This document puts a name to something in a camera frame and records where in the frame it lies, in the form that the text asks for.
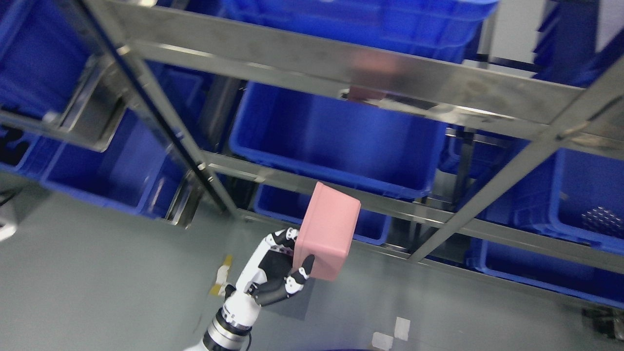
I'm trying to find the pink plastic storage box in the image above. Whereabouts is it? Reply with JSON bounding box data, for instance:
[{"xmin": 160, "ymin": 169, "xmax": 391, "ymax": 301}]
[{"xmin": 293, "ymin": 182, "xmax": 361, "ymax": 281}]

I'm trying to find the blue right shelf bin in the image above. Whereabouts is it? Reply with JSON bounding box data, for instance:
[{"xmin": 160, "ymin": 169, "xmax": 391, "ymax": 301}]
[{"xmin": 478, "ymin": 149, "xmax": 624, "ymax": 255}]

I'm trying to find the blue bottom right bin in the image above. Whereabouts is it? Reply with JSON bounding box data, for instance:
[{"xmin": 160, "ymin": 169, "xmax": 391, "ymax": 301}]
[{"xmin": 465, "ymin": 238, "xmax": 624, "ymax": 309}]

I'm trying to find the blue top shelf bin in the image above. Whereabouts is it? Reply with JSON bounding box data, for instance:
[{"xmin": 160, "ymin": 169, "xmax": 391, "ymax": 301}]
[{"xmin": 161, "ymin": 0, "xmax": 500, "ymax": 64}]

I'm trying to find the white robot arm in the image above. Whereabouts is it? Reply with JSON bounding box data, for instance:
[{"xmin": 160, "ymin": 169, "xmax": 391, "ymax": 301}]
[{"xmin": 185, "ymin": 309, "xmax": 252, "ymax": 351}]

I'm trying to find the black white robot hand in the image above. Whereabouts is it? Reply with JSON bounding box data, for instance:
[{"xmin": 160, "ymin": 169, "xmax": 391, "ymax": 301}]
[{"xmin": 216, "ymin": 227, "xmax": 315, "ymax": 331}]

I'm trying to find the large blue shelf bin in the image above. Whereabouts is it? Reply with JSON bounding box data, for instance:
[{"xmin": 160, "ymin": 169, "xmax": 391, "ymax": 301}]
[{"xmin": 229, "ymin": 82, "xmax": 446, "ymax": 200}]

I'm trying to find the blue left shelf bin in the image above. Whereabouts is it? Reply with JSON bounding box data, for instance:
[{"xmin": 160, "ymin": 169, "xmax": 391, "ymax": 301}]
[{"xmin": 1, "ymin": 109, "xmax": 200, "ymax": 223}]

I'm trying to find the steel shelf frame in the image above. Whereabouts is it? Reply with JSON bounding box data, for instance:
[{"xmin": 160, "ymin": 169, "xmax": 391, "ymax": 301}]
[{"xmin": 1, "ymin": 0, "xmax": 623, "ymax": 274}]

